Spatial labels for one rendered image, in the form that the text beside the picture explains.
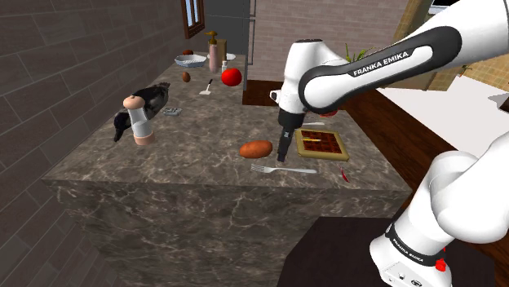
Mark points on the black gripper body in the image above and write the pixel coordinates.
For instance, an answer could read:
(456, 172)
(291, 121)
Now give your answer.
(291, 119)

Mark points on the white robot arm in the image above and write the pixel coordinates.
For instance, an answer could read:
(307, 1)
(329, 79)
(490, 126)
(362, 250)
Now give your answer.
(457, 198)

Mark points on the silver knife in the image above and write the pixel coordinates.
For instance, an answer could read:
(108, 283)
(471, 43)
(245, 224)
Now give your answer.
(314, 123)

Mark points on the red round thing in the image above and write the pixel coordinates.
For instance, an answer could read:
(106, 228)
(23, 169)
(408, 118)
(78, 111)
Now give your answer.
(329, 114)

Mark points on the square brown waffle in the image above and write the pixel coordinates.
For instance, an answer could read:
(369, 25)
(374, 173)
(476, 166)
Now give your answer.
(324, 147)

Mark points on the orange-brown potato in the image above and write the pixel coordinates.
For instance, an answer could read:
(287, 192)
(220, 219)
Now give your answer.
(256, 149)

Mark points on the silver fork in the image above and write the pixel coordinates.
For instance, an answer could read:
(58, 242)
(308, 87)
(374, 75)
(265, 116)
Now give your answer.
(294, 170)

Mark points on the red tomato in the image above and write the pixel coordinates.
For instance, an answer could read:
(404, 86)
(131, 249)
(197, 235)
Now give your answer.
(231, 77)

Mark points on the red chili pepper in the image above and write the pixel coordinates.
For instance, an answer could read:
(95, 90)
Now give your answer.
(344, 176)

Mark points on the small white bottle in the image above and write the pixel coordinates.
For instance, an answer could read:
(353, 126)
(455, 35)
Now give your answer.
(224, 66)

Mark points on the white plate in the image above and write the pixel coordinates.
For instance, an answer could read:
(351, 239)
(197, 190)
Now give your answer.
(230, 57)

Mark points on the green potted plant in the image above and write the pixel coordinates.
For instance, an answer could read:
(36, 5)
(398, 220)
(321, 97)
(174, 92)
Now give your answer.
(356, 55)

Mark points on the tan box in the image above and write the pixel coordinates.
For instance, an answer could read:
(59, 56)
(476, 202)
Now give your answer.
(222, 47)

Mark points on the pink soap dispenser bottle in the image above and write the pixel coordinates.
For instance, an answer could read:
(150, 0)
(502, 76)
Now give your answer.
(213, 55)

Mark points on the grey refrigerator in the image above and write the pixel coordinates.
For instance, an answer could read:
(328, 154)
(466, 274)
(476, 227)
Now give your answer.
(228, 28)

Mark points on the brown egg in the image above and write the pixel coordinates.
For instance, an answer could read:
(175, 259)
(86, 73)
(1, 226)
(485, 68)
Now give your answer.
(186, 77)

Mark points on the white fluted pie dish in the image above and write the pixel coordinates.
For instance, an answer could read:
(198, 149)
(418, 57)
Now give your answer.
(187, 60)

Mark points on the small grey dish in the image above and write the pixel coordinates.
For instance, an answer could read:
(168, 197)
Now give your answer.
(171, 111)

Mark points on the small brown round thing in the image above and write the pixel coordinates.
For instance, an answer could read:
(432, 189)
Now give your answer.
(187, 52)

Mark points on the black bird figure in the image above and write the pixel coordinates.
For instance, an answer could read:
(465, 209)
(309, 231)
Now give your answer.
(153, 101)

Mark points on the dark robot stand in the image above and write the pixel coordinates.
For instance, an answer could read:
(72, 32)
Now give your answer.
(330, 254)

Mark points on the wooden framed window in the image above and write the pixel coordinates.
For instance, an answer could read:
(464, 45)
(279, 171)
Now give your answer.
(193, 16)

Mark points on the clear grinder with pink ends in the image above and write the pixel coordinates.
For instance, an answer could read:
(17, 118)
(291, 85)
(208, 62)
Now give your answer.
(140, 119)

